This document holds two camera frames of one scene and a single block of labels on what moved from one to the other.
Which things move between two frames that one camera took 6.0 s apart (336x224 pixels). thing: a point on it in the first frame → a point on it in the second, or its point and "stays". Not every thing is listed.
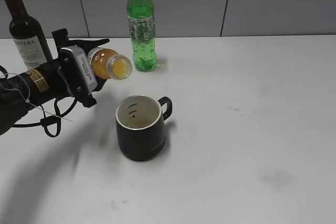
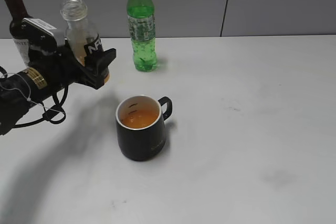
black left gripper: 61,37 → 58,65
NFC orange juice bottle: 106,63 → 81,34
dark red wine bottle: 25,31 stays
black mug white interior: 140,129 stays
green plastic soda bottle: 141,23 stays
